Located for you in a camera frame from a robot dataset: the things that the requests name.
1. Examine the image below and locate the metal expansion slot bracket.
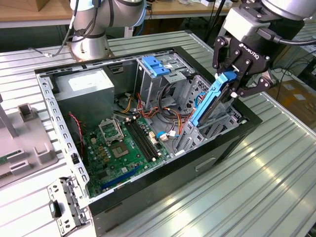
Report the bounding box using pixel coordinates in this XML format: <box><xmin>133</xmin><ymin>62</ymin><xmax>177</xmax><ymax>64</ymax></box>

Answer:
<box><xmin>46</xmin><ymin>175</ymin><xmax>91</xmax><ymax>235</ymax></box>

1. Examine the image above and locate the perforated metal disk bay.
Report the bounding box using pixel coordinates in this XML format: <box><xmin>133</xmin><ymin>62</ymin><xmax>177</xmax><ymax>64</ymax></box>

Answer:
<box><xmin>172</xmin><ymin>75</ymin><xmax>248</xmax><ymax>157</ymax></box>

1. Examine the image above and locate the grey parts rack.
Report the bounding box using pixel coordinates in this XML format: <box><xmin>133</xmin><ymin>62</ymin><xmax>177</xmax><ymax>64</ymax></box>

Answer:
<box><xmin>0</xmin><ymin>93</ymin><xmax>60</xmax><ymax>189</ymax></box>

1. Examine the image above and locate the thick black camera cable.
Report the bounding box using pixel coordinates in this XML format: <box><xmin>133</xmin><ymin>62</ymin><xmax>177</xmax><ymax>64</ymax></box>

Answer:
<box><xmin>256</xmin><ymin>27</ymin><xmax>316</xmax><ymax>46</ymax></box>

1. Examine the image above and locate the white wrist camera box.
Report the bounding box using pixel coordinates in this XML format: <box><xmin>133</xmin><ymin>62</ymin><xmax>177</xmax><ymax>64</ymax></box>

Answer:
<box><xmin>226</xmin><ymin>7</ymin><xmax>272</xmax><ymax>40</ymax></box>

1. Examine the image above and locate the green RAM stick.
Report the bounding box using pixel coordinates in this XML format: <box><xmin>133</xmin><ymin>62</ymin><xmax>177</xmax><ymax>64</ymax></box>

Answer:
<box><xmin>0</xmin><ymin>150</ymin><xmax>22</xmax><ymax>166</ymax></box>

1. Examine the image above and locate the hard disk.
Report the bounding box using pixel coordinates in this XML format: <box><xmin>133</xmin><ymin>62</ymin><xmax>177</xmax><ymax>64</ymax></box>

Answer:
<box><xmin>189</xmin><ymin>70</ymin><xmax>238</xmax><ymax>128</ymax></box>

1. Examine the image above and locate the black RAM slot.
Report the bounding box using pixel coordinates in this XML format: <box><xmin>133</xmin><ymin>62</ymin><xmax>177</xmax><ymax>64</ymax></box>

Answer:
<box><xmin>130</xmin><ymin>117</ymin><xmax>160</xmax><ymax>160</ymax></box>
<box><xmin>124</xmin><ymin>119</ymin><xmax>154</xmax><ymax>163</ymax></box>

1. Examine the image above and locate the metal socket cover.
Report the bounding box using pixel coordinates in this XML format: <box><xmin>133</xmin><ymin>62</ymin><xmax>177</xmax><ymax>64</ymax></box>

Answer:
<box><xmin>98</xmin><ymin>118</ymin><xmax>124</xmax><ymax>145</ymax></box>

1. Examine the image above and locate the blue expansion slot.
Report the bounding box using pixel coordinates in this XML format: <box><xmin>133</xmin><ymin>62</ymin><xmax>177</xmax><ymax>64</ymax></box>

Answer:
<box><xmin>100</xmin><ymin>164</ymin><xmax>142</xmax><ymax>191</ymax></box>

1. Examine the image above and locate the black open PC case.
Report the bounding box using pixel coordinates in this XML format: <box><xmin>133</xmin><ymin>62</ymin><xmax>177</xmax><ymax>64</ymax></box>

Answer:
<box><xmin>34</xmin><ymin>45</ymin><xmax>263</xmax><ymax>237</ymax></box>

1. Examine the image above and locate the grey cable with metal plug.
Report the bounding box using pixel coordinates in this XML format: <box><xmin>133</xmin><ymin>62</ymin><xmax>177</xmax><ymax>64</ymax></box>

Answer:
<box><xmin>28</xmin><ymin>46</ymin><xmax>55</xmax><ymax>58</ymax></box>

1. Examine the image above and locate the orange black wire bundle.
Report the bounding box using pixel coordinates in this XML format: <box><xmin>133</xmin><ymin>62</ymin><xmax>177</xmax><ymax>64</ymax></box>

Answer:
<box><xmin>135</xmin><ymin>92</ymin><xmax>197</xmax><ymax>140</ymax></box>

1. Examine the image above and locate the grey metal drive cage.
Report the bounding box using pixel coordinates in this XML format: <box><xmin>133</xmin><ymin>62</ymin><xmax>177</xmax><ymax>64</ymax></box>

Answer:
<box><xmin>134</xmin><ymin>52</ymin><xmax>196</xmax><ymax>112</ymax></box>

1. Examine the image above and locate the brown square base plate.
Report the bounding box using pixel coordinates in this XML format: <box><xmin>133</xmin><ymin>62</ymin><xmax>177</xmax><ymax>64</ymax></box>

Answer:
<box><xmin>66</xmin><ymin>41</ymin><xmax>113</xmax><ymax>62</ymax></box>

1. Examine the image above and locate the black tripod stand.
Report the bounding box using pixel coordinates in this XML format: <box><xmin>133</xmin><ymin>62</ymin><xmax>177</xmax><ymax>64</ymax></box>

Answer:
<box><xmin>204</xmin><ymin>0</ymin><xmax>227</xmax><ymax>49</ymax></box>

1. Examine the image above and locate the brown cardboard box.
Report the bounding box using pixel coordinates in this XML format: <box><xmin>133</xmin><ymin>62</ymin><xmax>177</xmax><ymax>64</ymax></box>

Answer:
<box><xmin>268</xmin><ymin>81</ymin><xmax>316</xmax><ymax>130</ymax></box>

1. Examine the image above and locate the green motherboard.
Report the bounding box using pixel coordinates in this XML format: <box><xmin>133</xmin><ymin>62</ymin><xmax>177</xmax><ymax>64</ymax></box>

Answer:
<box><xmin>82</xmin><ymin>116</ymin><xmax>173</xmax><ymax>198</ymax></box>

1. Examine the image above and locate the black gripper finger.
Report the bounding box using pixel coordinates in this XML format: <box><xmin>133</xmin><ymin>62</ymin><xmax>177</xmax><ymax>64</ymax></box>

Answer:
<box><xmin>230</xmin><ymin>58</ymin><xmax>274</xmax><ymax>99</ymax></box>
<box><xmin>212</xmin><ymin>36</ymin><xmax>242</xmax><ymax>75</ymax></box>

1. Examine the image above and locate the metal slat side table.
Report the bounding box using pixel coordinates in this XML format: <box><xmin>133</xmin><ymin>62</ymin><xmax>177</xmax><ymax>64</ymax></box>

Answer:
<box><xmin>293</xmin><ymin>22</ymin><xmax>316</xmax><ymax>54</ymax></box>

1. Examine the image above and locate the CPU socket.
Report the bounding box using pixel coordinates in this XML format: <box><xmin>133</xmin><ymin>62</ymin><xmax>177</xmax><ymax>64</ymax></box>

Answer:
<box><xmin>110</xmin><ymin>142</ymin><xmax>131</xmax><ymax>159</ymax></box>

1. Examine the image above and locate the wooden desk white frame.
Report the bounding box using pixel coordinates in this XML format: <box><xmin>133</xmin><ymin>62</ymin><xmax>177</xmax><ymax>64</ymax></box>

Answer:
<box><xmin>0</xmin><ymin>0</ymin><xmax>294</xmax><ymax>47</ymax></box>

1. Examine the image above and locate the blue plastic drive latch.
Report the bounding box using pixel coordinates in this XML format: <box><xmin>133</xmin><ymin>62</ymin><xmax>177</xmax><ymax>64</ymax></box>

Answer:
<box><xmin>142</xmin><ymin>56</ymin><xmax>171</xmax><ymax>78</ymax></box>

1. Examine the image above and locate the grey power supply box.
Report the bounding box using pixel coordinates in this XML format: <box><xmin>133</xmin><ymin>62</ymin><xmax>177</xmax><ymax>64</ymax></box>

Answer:
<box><xmin>53</xmin><ymin>68</ymin><xmax>116</xmax><ymax>126</ymax></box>

